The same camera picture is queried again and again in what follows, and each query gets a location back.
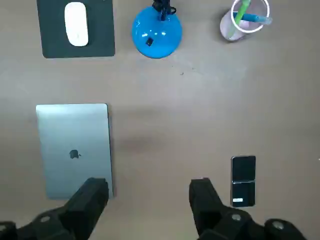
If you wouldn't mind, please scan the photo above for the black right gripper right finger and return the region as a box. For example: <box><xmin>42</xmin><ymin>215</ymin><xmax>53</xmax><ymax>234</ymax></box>
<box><xmin>188</xmin><ymin>177</ymin><xmax>308</xmax><ymax>240</ymax></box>

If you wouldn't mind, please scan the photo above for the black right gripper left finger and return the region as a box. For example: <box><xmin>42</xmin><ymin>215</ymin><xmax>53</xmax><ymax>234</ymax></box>
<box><xmin>0</xmin><ymin>177</ymin><xmax>110</xmax><ymax>240</ymax></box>

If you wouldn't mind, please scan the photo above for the silver laptop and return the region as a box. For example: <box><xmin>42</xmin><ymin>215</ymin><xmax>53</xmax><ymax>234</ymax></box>
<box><xmin>35</xmin><ymin>102</ymin><xmax>115</xmax><ymax>201</ymax></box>

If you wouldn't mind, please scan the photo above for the blue desk lamp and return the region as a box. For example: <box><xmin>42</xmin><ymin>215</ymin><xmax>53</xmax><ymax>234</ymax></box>
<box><xmin>131</xmin><ymin>0</ymin><xmax>183</xmax><ymax>60</ymax></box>

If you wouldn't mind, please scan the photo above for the black foldable phone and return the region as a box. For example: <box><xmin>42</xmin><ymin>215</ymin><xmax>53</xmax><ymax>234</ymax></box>
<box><xmin>230</xmin><ymin>155</ymin><xmax>257</xmax><ymax>208</ymax></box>

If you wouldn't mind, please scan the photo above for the dark grey mouse pad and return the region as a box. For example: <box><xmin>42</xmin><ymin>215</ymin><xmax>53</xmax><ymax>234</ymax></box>
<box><xmin>36</xmin><ymin>0</ymin><xmax>116</xmax><ymax>60</ymax></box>

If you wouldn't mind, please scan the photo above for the white computer mouse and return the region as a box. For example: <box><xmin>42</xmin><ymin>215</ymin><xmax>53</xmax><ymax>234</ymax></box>
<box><xmin>64</xmin><ymin>1</ymin><xmax>90</xmax><ymax>48</ymax></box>

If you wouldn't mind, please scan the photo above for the green pen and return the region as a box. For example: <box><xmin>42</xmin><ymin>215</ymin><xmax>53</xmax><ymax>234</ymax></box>
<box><xmin>227</xmin><ymin>0</ymin><xmax>252</xmax><ymax>38</ymax></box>

